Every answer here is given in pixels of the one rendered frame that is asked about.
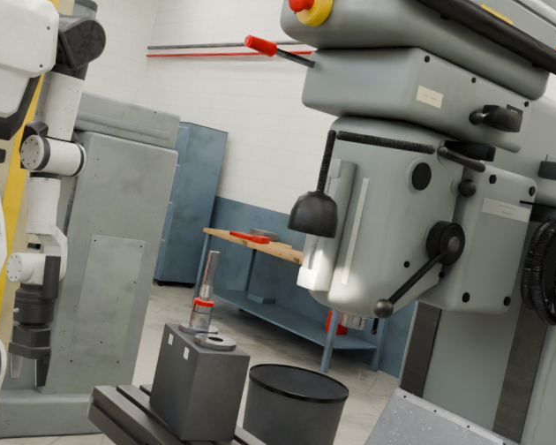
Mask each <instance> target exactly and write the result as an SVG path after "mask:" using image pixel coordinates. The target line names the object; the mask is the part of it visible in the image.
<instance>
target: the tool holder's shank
mask: <svg viewBox="0 0 556 445"><path fill-rule="evenodd" d="M219 255H220V253H219V252H215V251H209V254H208V257H207V265H206V270H205V274H204V279H203V283H202V286H201V288H200V291H199V295H200V298H199V299H200V300H203V301H210V298H212V297H213V285H214V277H215V272H216V268H217V263H218V260H219Z"/></svg>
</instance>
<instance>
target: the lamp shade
mask: <svg viewBox="0 0 556 445"><path fill-rule="evenodd" d="M338 222H339V218H338V209H337V204H336V203H335V202H334V200H333V199H332V198H331V197H330V196H328V195H326V194H325V193H323V192H316V191H313V192H307V193H305V194H302V195H300V196H298V198H297V201H296V202H295V204H294V206H293V208H292V209H291V211H290V215H289V223H288V229H290V230H295V231H299V232H303V233H306V234H311V235H315V236H320V237H324V238H335V233H336V230H337V225H338Z"/></svg>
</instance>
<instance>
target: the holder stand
mask: <svg viewBox="0 0 556 445"><path fill-rule="evenodd" d="M189 322H190V321H181V322H179V324H172V323H165V325H164V330H163V334H162V342H161V347H160V351H159V356H158V360H157V364H156V368H155V373H154V381H153V386H152V390H151V395H150V399H149V401H150V403H151V404H152V405H153V406H154V408H155V409H156V410H157V411H158V412H159V413H160V414H161V416H162V417H163V418H164V420H165V421H166V422H167V423H168V425H169V426H170V427H171V429H172V430H173V431H174V432H175V434H176V435H177V436H178V437H179V439H180V440H181V441H233V439H234V434H235V430H236V425H237V418H238V413H239V409H240V405H241V401H242V396H243V392H244V385H245V380H246V375H247V372H248V367H249V363H250V358H251V356H250V355H249V354H247V353H246V352H245V351H243V350H241V349H240V348H239V347H237V343H236V342H235V341H234V340H232V339H230V338H228V337H226V336H223V335H221V334H220V333H219V332H218V331H219V329H218V328H216V327H214V326H212V325H210V327H209V329H200V328H194V327H191V326H190V325H189Z"/></svg>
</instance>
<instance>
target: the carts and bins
mask: <svg viewBox="0 0 556 445"><path fill-rule="evenodd" d="M248 375H249V383H248V389H247V396H246V402H245V408H244V420H243V426H242V428H243V429H244V430H245V431H247V432H248V433H250V434H251V435H253V436H254V437H256V438H257V439H259V440H260V441H262V442H264V443H265V444H266V445H333V444H334V438H335V436H336V432H337V429H338V426H339V423H340V420H341V416H342V411H343V408H344V405H345V402H346V400H347V399H348V397H349V390H348V389H347V387H346V386H344V385H343V384H342V383H340V382H339V381H337V380H335V379H333V378H331V377H329V376H326V375H324V374H322V373H317V372H314V371H312V370H308V369H304V368H301V367H297V366H287V365H279V364H259V365H256V366H252V367H251V368H250V370H249V373H248Z"/></svg>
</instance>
